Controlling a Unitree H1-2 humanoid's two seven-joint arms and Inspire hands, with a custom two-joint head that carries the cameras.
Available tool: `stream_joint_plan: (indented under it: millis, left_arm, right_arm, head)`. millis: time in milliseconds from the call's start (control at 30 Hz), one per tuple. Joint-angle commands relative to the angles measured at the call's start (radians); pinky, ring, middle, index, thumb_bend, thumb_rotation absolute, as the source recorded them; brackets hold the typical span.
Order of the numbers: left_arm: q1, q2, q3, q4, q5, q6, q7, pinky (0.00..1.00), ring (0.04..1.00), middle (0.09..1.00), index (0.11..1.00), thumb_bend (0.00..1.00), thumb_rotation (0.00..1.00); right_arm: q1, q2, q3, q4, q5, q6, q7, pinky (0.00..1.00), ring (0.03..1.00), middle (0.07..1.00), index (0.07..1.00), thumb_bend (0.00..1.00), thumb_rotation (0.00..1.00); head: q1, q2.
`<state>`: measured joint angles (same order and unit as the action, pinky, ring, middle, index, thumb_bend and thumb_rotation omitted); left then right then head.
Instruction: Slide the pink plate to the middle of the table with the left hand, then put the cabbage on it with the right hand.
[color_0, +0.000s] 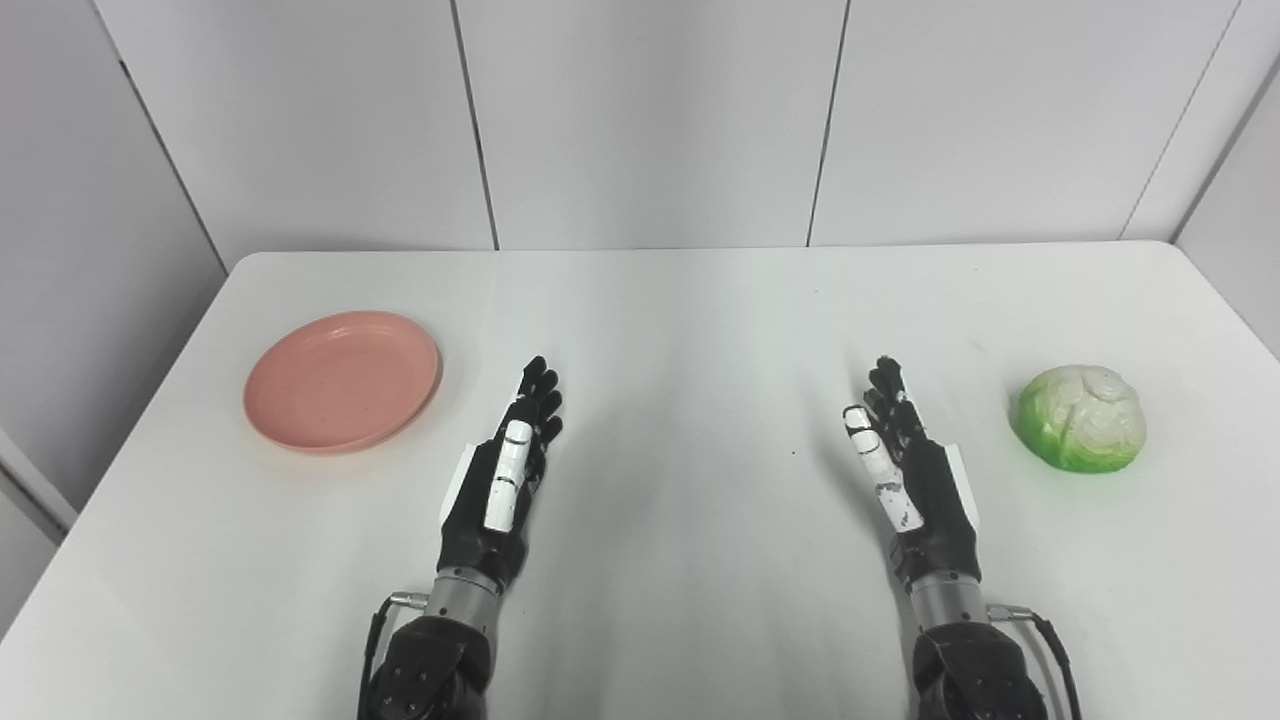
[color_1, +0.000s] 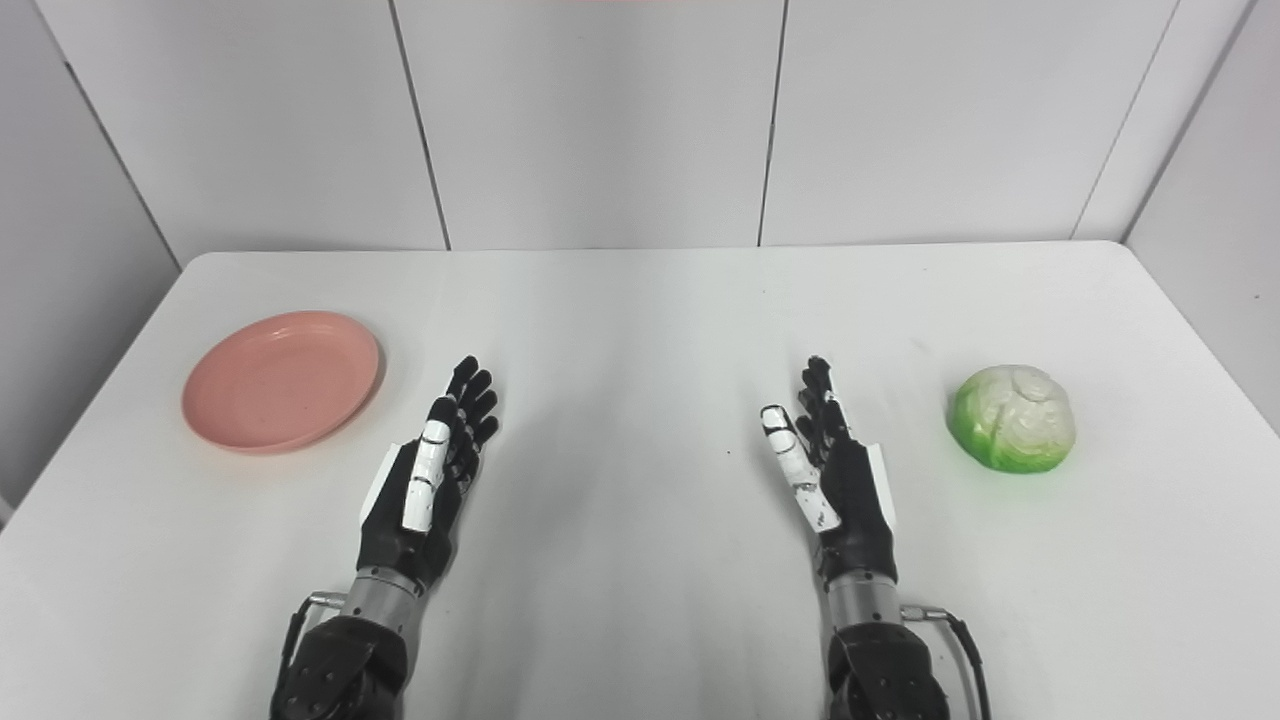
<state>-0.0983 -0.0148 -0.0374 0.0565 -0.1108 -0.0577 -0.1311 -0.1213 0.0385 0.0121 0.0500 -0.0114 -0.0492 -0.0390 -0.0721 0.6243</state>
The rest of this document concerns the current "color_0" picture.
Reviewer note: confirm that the green white cabbage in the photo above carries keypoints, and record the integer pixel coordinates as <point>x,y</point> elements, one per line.
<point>1082,418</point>

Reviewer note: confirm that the pink plate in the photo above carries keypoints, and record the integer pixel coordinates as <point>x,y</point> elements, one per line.
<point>342,382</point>

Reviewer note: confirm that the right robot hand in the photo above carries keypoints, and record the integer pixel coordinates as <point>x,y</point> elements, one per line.
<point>930,500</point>

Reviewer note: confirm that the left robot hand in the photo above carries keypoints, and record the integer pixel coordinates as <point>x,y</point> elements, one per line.
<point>480,520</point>

